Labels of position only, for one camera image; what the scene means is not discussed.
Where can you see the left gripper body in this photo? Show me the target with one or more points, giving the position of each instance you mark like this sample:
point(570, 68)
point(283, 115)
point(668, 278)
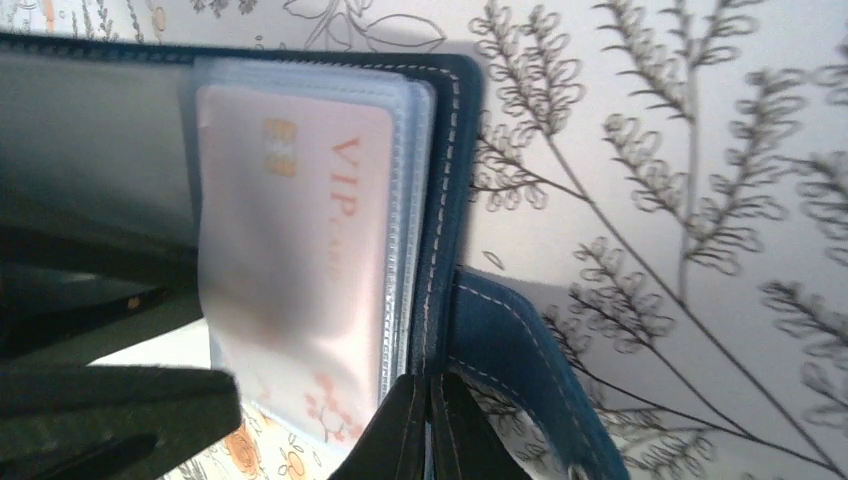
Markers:
point(80, 294)

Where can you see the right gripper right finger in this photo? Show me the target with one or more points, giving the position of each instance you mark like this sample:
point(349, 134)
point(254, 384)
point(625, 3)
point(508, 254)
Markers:
point(429, 424)

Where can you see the white vip chip card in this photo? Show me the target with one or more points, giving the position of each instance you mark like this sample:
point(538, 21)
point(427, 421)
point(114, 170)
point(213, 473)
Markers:
point(292, 251)

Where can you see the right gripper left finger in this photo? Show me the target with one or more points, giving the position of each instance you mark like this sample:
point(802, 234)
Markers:
point(110, 422)

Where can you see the blue card holder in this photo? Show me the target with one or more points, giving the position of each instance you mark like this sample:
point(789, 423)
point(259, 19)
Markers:
point(106, 135)

